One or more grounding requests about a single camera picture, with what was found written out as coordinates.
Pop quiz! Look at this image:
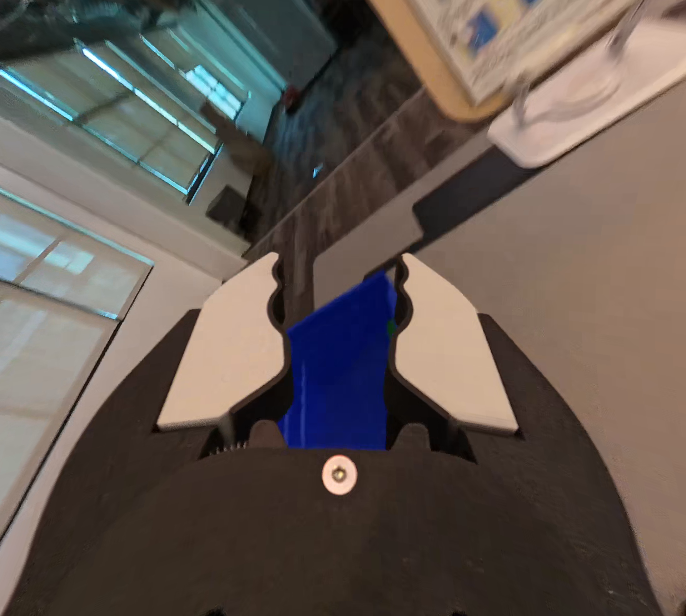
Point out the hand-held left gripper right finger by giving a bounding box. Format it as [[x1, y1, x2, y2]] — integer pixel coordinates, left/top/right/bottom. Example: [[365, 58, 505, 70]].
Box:
[[385, 253, 520, 439]]

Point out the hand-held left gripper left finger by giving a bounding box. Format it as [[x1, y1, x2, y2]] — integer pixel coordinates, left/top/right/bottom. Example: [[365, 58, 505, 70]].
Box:
[[155, 252, 295, 434]]

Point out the blue plastic bin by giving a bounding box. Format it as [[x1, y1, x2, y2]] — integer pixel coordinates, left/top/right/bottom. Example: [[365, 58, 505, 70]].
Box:
[[278, 269, 400, 451]]

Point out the dark low cabinet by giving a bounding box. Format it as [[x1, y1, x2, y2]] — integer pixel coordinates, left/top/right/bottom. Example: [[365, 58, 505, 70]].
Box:
[[206, 186, 253, 231]]

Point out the large grid window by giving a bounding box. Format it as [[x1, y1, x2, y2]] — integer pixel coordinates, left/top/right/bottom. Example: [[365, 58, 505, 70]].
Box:
[[0, 187, 156, 536]]

